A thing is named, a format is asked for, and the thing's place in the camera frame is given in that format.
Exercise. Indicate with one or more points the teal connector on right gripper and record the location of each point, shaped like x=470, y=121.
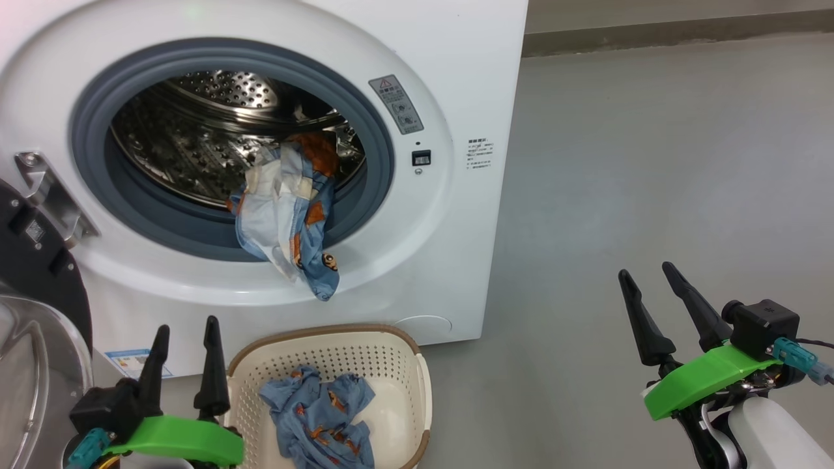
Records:
x=798, y=357

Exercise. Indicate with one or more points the cream perforated basket brown rim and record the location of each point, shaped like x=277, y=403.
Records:
x=397, y=397

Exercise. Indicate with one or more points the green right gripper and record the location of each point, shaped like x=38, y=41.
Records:
x=704, y=381

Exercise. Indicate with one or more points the black door latch socket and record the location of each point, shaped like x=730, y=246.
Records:
x=421, y=157

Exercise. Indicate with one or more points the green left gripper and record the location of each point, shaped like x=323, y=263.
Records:
x=182, y=440

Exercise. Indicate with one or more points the blue white orange garment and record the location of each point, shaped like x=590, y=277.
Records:
x=287, y=208

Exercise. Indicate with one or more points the teal connector on gripper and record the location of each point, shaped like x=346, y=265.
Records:
x=798, y=357
x=88, y=449

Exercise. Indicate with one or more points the grey warning sticker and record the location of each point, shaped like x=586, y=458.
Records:
x=396, y=104

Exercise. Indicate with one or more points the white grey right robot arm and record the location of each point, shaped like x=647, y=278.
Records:
x=775, y=436

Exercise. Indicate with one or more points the blue energy label sticker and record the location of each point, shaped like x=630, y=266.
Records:
x=133, y=361

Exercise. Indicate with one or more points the printed text warning label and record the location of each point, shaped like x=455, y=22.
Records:
x=479, y=154

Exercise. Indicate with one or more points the blue garment with orange prints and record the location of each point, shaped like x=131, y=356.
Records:
x=319, y=417

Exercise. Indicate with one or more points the round white filter cover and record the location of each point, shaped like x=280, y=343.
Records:
x=423, y=329

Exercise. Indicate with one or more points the black round glass washer door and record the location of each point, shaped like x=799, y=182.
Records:
x=39, y=273

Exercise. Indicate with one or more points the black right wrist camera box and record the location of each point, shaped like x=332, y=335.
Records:
x=762, y=329

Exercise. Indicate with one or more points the white front-load washing machine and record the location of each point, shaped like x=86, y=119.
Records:
x=456, y=228

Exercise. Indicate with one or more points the metal door hinge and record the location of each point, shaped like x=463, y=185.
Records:
x=52, y=192

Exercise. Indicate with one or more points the teal connector on left gripper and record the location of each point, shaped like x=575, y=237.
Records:
x=88, y=449

